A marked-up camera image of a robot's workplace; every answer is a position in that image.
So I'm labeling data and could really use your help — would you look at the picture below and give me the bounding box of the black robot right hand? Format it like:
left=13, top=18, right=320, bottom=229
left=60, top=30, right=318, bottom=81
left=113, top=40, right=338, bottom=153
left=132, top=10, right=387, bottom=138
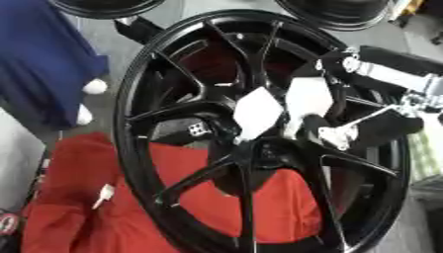
left=298, top=44, right=443, bottom=152

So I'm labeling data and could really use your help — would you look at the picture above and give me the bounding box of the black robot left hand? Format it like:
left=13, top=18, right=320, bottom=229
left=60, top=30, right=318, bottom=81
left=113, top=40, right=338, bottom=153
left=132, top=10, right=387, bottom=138
left=148, top=117, right=239, bottom=146

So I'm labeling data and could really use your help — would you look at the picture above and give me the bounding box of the black spoked wheel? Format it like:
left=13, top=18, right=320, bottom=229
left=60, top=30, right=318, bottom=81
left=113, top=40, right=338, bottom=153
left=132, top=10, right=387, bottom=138
left=111, top=9, right=412, bottom=253

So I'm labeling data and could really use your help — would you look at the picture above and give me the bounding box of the black round wheel rim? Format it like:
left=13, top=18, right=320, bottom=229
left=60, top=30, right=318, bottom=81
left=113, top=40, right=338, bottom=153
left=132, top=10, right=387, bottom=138
left=273, top=0, right=400, bottom=33
left=48, top=0, right=168, bottom=20

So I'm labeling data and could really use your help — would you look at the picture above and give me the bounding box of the person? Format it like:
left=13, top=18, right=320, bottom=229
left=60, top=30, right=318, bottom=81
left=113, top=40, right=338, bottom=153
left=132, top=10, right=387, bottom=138
left=0, top=0, right=113, bottom=128

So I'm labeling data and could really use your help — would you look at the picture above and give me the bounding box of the red white round object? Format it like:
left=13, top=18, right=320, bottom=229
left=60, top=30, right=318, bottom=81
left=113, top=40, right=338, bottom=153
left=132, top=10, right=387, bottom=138
left=0, top=211, right=23, bottom=236

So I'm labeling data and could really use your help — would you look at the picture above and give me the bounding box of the black strap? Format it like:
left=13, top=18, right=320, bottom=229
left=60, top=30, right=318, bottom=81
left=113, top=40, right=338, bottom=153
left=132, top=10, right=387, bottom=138
left=112, top=15, right=166, bottom=44

